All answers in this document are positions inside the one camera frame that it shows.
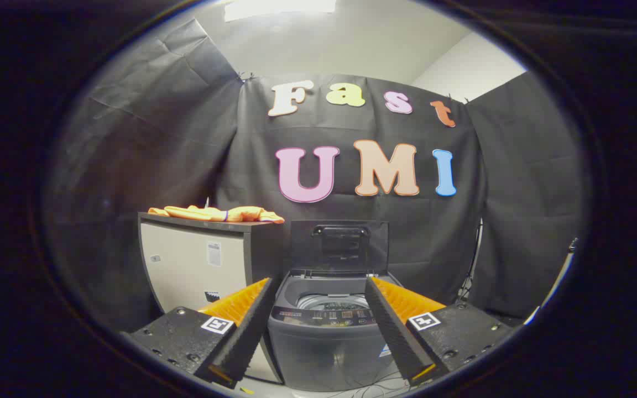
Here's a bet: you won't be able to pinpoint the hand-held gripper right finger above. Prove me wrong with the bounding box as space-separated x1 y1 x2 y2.
364 276 513 386

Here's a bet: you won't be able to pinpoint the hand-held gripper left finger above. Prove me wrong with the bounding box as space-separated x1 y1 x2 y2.
122 277 278 389

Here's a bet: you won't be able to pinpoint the grey washing machine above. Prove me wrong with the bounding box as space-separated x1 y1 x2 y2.
267 220 408 392

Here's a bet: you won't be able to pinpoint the thin floor cables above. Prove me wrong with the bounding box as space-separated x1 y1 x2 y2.
318 373 410 398

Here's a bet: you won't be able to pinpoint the black backdrop cloth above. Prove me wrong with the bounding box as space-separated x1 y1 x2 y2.
42 19 593 332

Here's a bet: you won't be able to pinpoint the thin metal backdrop stand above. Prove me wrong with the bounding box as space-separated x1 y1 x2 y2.
458 218 485 303

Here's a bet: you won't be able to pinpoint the orange garment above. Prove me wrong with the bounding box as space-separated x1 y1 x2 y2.
148 205 285 224

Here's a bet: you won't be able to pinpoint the beige cabinet with dark frame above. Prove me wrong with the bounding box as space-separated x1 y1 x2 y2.
138 213 291 385

